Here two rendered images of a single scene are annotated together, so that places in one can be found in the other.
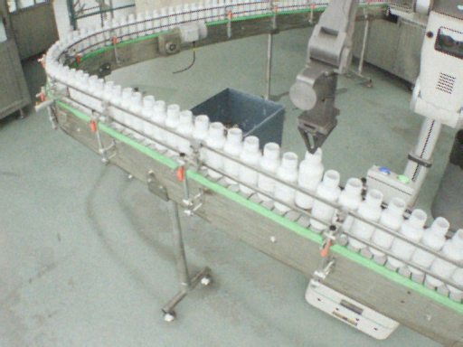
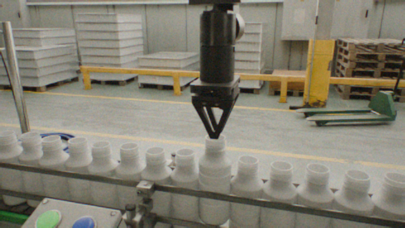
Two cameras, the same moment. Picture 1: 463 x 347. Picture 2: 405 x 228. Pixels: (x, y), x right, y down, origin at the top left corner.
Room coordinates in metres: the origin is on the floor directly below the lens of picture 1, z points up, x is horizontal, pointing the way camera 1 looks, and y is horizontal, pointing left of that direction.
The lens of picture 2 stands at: (1.11, -0.39, 1.40)
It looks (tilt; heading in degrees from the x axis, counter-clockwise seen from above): 18 degrees down; 158
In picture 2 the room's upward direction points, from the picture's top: straight up
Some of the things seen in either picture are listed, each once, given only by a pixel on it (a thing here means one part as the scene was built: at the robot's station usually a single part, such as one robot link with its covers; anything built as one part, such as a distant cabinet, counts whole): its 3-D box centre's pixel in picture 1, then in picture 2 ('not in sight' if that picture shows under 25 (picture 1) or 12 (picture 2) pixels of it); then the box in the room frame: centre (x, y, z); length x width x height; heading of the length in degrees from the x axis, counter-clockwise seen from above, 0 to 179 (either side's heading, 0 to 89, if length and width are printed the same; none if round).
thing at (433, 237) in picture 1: (429, 246); (56, 173); (0.45, -0.47, 1.08); 0.06 x 0.06 x 0.17
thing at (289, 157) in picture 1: (287, 182); (245, 199); (0.69, -0.14, 1.08); 0.06 x 0.06 x 0.17
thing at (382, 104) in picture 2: not in sight; (355, 80); (-1.93, 3.10, 0.58); 1.45 x 0.54 x 1.16; 73
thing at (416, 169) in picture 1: (408, 190); not in sight; (1.04, -0.78, 0.74); 0.11 x 0.11 x 0.40; 53
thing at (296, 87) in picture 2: not in sight; (297, 82); (-3.78, 3.63, 0.16); 1.23 x 1.02 x 0.31; 141
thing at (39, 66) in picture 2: not in sight; (38, 66); (-6.30, -1.29, 0.42); 1.23 x 1.04 x 0.83; 145
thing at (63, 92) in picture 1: (60, 116); not in sight; (1.30, 0.79, 0.96); 0.23 x 0.10 x 0.27; 143
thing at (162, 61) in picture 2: not in sight; (170, 69); (-5.34, 1.39, 0.33); 1.25 x 1.03 x 0.66; 141
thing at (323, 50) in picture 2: not in sight; (317, 74); (-2.63, 3.08, 0.55); 0.40 x 0.34 x 1.10; 53
